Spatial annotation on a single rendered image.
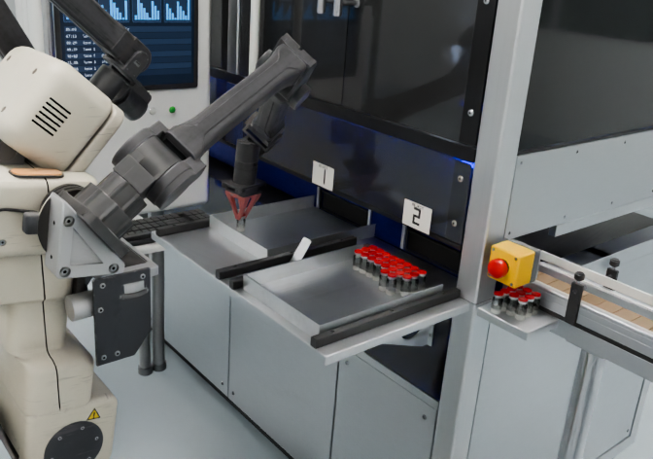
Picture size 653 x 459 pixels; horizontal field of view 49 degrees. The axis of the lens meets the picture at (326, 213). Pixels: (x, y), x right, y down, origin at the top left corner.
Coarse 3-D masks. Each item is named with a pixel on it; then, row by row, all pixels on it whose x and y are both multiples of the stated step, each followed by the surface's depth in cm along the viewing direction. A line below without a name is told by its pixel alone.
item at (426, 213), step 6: (408, 204) 163; (414, 204) 162; (420, 204) 161; (408, 210) 164; (414, 210) 162; (426, 210) 159; (408, 216) 164; (426, 216) 160; (402, 222) 166; (408, 222) 164; (420, 222) 161; (426, 222) 160; (414, 228) 163; (420, 228) 162; (426, 228) 160
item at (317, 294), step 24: (288, 264) 158; (312, 264) 163; (336, 264) 168; (264, 288) 146; (288, 288) 154; (312, 288) 155; (336, 288) 156; (360, 288) 157; (432, 288) 152; (288, 312) 141; (312, 312) 145; (336, 312) 145; (360, 312) 139
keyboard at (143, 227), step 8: (160, 216) 204; (168, 216) 204; (176, 216) 204; (184, 216) 208; (192, 216) 206; (200, 216) 206; (208, 216) 206; (136, 224) 197; (144, 224) 198; (152, 224) 198; (160, 224) 198; (168, 224) 199; (128, 232) 191; (136, 232) 191; (144, 232) 191; (128, 240) 188; (136, 240) 189; (144, 240) 190; (152, 240) 191
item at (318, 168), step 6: (318, 162) 187; (318, 168) 187; (324, 168) 185; (330, 168) 183; (318, 174) 188; (330, 174) 184; (312, 180) 190; (318, 180) 188; (330, 180) 184; (324, 186) 187; (330, 186) 184
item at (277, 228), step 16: (256, 208) 192; (272, 208) 195; (288, 208) 199; (304, 208) 203; (224, 224) 178; (256, 224) 189; (272, 224) 189; (288, 224) 190; (304, 224) 191; (320, 224) 192; (336, 224) 193; (240, 240) 174; (256, 240) 178; (272, 240) 179; (288, 240) 179; (320, 240) 175; (256, 256) 169
